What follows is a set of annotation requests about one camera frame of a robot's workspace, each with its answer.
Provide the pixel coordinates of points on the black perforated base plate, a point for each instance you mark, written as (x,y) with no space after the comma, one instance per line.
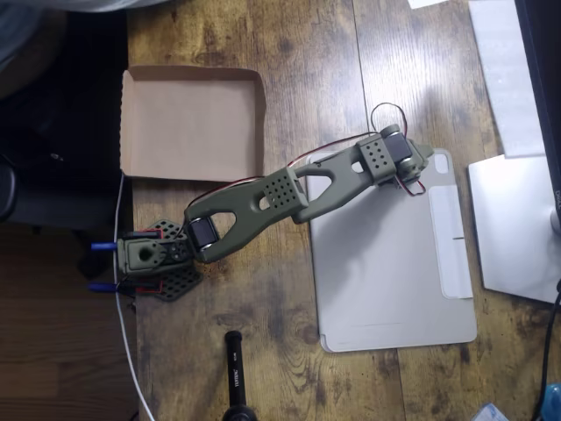
(179,285)

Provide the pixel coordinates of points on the black tripod pole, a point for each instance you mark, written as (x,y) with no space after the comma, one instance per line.
(236,373)

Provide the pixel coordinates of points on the beige tablet folio case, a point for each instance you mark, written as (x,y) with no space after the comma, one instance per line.
(385,272)

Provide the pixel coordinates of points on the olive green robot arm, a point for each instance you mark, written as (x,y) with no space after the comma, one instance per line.
(280,193)

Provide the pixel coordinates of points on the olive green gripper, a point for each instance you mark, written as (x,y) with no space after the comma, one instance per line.
(424,154)

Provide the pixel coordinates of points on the silver monitor stand base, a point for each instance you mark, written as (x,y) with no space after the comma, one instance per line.
(513,228)

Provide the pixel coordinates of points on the blue round object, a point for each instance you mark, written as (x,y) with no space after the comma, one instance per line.
(553,401)

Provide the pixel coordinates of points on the brown cardboard tray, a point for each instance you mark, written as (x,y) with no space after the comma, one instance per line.
(188,127)

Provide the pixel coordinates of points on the white blue packet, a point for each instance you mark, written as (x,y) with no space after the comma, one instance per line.
(491,414)

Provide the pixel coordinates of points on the white paper sheet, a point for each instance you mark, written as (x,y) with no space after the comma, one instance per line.
(427,3)

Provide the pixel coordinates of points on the black monitor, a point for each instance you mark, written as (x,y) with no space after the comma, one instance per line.
(545,66)

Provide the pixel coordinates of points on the white foam sheet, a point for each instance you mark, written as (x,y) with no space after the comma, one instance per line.
(504,79)

